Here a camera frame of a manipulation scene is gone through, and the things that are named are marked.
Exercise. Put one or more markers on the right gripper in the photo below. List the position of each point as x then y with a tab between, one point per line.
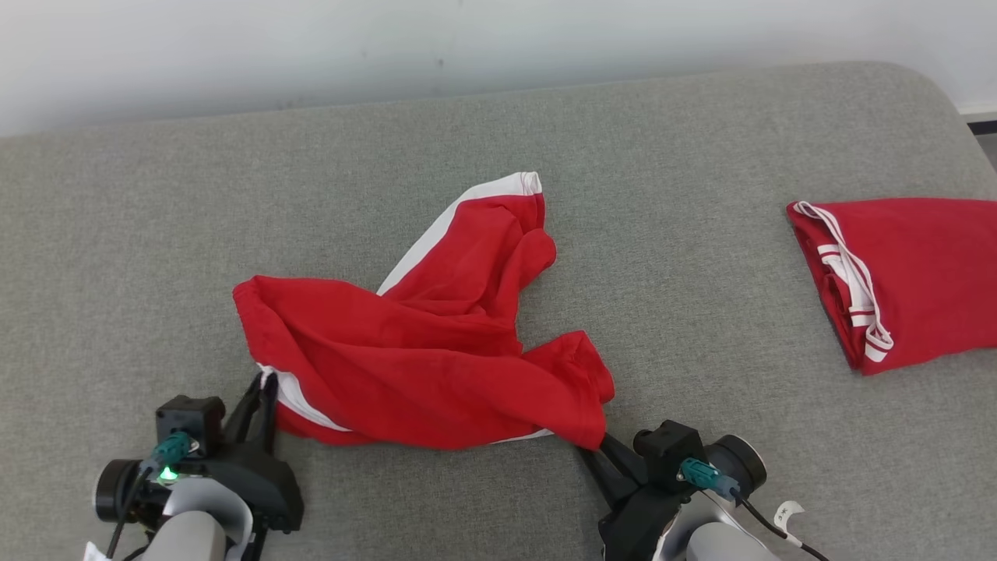
635	526

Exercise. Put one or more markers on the red basketball jersey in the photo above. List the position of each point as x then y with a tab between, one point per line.
927	273

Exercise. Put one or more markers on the red and white shorts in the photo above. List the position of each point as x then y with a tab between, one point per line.
420	358

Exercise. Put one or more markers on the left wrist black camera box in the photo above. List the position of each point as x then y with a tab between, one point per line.
191	417

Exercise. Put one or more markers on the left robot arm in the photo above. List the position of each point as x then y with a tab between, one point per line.
187	538

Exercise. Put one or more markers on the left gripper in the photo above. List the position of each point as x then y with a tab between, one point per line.
261	483

